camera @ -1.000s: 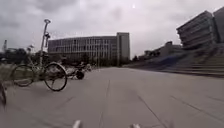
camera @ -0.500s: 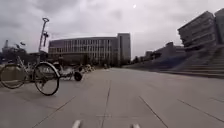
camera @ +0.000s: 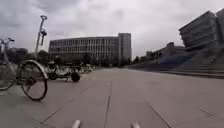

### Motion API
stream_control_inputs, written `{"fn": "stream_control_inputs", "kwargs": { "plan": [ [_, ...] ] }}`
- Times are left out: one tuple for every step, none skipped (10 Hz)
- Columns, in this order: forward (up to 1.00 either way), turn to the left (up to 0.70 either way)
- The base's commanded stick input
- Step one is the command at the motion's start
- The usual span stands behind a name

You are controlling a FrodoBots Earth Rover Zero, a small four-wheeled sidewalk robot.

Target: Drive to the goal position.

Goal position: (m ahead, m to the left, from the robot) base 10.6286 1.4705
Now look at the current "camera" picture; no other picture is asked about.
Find row of parked bicycles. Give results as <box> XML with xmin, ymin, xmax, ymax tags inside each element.
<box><xmin>79</xmin><ymin>63</ymin><xmax>96</xmax><ymax>75</ymax></box>

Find long grey building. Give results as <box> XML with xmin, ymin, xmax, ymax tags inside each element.
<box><xmin>48</xmin><ymin>32</ymin><xmax>132</xmax><ymax>66</ymax></box>

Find grey paved plaza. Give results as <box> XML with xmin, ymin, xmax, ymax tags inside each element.
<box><xmin>0</xmin><ymin>67</ymin><xmax>224</xmax><ymax>128</ymax></box>

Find pale scooter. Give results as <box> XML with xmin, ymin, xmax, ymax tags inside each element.
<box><xmin>44</xmin><ymin>60</ymin><xmax>81</xmax><ymax>83</ymax></box>

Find low building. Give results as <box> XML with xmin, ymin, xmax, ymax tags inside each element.
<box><xmin>145</xmin><ymin>41</ymin><xmax>186</xmax><ymax>60</ymax></box>

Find robot's own part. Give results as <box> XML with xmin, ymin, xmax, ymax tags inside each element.
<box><xmin>71</xmin><ymin>119</ymin><xmax>82</xmax><ymax>128</ymax></box>
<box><xmin>130</xmin><ymin>121</ymin><xmax>141</xmax><ymax>128</ymax></box>

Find bicycle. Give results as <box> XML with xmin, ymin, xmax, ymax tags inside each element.
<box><xmin>0</xmin><ymin>37</ymin><xmax>49</xmax><ymax>102</ymax></box>

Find lamp pole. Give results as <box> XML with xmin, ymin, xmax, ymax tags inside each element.
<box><xmin>34</xmin><ymin>14</ymin><xmax>48</xmax><ymax>56</ymax></box>

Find wide stone steps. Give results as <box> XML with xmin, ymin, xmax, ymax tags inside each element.
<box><xmin>126</xmin><ymin>46</ymin><xmax>224</xmax><ymax>80</ymax></box>

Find dark terraced building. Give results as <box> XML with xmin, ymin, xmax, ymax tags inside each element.
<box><xmin>178</xmin><ymin>8</ymin><xmax>224</xmax><ymax>52</ymax></box>

